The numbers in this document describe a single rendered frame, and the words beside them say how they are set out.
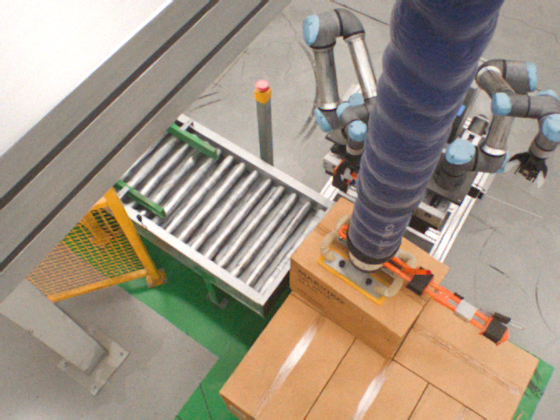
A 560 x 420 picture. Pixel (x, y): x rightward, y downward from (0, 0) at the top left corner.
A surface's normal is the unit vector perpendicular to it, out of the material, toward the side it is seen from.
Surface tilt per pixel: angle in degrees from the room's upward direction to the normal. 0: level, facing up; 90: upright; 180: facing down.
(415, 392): 0
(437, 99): 73
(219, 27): 90
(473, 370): 0
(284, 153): 0
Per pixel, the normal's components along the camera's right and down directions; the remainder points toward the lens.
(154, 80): 0.83, 0.50
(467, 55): 0.35, 0.73
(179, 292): 0.00, -0.48
